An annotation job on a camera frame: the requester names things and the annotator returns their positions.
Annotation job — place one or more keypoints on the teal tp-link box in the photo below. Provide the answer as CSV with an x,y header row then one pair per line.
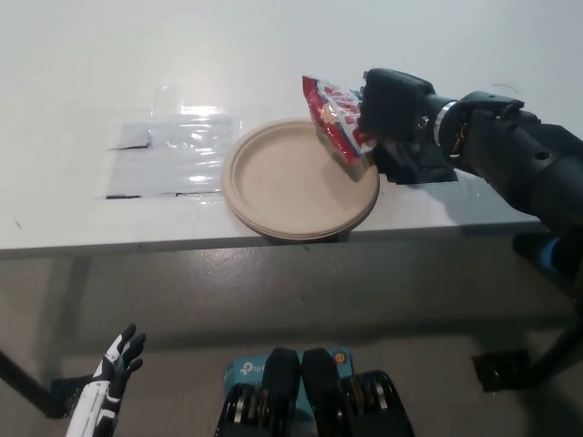
x,y
243,369

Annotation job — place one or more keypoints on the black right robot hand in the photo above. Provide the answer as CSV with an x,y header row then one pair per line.
x,y
396,104

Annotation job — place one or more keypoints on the black floor tape patch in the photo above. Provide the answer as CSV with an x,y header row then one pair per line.
x,y
68,393
501,371

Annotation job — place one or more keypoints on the beige paper plate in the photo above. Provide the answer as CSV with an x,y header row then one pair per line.
x,y
314,234
282,182

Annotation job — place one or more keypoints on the red blue sunflower seed bag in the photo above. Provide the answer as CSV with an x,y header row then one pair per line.
x,y
337,123

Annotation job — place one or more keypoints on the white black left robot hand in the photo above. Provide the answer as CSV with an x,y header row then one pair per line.
x,y
116,368

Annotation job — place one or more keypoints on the clear plastic sheet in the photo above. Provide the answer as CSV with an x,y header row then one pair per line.
x,y
173,161

